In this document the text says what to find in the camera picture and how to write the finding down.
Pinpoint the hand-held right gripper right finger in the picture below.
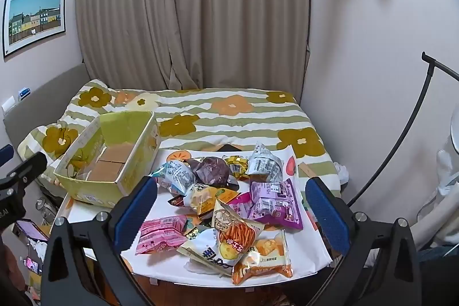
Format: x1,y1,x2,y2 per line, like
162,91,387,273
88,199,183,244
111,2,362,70
290,177,422,306

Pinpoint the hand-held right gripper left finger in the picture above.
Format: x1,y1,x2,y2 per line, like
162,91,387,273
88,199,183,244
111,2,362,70
41,176,159,306

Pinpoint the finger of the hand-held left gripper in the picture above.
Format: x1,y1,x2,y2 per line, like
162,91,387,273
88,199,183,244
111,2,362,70
0,144,14,167
0,151,48,197

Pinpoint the blue white snack packet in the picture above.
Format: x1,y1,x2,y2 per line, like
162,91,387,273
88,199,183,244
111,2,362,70
151,162,197,200

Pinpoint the green cardboard box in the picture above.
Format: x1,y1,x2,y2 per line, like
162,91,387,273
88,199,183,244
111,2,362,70
53,110,161,209

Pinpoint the dark green snack bar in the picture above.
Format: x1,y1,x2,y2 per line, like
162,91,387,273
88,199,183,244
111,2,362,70
184,220,209,240

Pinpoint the yellow cartoon snack packet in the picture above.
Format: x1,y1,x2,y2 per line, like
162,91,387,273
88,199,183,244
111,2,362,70
183,183,240,217

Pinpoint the orange white cracker packet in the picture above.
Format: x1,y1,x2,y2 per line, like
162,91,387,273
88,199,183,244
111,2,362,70
232,229,294,286

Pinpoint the white potato chip packet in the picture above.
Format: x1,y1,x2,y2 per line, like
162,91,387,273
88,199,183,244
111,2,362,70
177,228,248,278

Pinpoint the silver grey snack packet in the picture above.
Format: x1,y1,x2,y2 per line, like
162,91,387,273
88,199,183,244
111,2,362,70
248,143,285,182

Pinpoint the dark purple snack packet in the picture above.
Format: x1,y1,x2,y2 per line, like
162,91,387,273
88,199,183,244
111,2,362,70
189,155,232,189

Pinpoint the small pink snack packet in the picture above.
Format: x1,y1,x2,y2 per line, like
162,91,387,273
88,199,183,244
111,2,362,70
227,192,253,219

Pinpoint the orange sticks snack packet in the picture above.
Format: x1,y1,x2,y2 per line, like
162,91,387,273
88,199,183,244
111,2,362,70
212,199,265,254

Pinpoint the person's left hand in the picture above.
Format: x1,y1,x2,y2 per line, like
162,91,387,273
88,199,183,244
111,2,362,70
0,247,27,295

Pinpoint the smartphone with lit screen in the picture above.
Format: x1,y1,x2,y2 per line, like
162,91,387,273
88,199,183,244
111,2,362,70
13,219,49,242

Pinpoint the glass jar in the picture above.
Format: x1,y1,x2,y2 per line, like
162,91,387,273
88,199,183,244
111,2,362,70
35,196,58,225

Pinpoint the crumpled white tissue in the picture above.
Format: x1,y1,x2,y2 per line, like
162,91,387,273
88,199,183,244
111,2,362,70
334,162,350,185

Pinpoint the fruit print white tablecloth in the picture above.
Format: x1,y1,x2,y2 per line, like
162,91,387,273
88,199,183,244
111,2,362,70
66,145,334,283

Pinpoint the brown cardboard piece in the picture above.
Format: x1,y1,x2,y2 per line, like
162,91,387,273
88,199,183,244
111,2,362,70
297,163,319,180

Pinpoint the grey padded headboard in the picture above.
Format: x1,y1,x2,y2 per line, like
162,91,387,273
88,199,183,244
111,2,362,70
3,62,87,163

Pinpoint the white garment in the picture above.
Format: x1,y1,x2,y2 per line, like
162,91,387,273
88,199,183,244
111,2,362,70
412,127,459,251

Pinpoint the floral striped blanket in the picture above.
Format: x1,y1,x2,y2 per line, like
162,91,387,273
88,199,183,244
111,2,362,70
17,78,341,199

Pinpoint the black curved lamp stand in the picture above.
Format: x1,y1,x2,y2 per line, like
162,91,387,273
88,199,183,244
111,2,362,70
346,51,459,208

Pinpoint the beige curtain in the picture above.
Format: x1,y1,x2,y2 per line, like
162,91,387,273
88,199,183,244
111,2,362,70
75,0,312,91

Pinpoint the framed wall poster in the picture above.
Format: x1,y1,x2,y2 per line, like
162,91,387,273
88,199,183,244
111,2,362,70
3,0,67,59

